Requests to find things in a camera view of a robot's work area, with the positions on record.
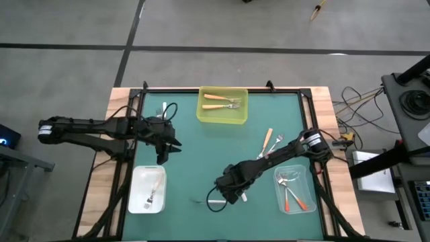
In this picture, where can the white box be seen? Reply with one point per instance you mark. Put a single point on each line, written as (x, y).
(376, 183)

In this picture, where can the grey equipment cart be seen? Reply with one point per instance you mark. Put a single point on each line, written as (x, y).
(394, 101)

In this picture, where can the green table mat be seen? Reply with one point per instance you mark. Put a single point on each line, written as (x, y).
(188, 218)

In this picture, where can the black pole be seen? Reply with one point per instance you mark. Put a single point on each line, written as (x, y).
(415, 70)

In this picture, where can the black metal table frame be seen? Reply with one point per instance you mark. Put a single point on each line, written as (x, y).
(168, 90)

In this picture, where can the clear plastic bin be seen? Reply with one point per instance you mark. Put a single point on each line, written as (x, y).
(305, 188)

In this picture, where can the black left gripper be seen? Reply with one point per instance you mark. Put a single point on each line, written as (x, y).
(158, 129)

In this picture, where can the yellow plastic bin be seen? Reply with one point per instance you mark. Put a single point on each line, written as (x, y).
(221, 117)

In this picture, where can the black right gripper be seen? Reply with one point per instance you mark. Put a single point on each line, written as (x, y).
(233, 183)

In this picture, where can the white plastic bin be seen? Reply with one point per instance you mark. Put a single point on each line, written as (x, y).
(137, 201)

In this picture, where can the button control panel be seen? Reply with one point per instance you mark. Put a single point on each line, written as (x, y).
(423, 198)

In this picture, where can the black device with blue light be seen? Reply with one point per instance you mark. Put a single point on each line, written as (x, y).
(10, 134)

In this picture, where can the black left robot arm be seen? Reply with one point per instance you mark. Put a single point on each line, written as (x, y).
(100, 126)

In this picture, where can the black support bar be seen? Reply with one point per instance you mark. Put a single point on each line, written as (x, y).
(376, 163)

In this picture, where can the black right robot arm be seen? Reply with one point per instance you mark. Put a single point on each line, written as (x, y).
(268, 163)

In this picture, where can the grey side table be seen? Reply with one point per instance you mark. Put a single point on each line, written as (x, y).
(20, 158)

